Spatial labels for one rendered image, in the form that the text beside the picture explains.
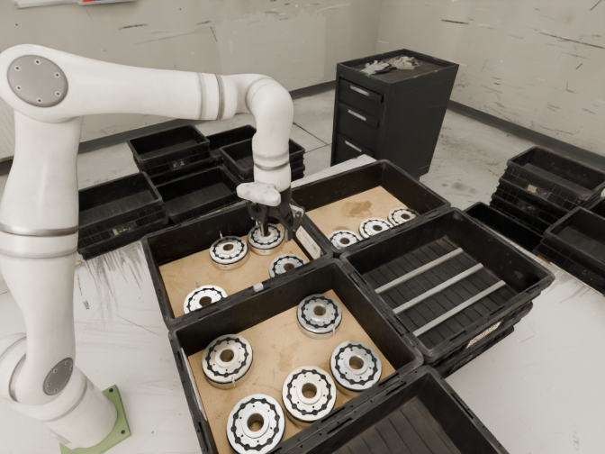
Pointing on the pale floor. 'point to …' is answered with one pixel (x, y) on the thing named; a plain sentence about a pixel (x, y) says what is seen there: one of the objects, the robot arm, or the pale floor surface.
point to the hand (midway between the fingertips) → (276, 232)
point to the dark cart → (391, 110)
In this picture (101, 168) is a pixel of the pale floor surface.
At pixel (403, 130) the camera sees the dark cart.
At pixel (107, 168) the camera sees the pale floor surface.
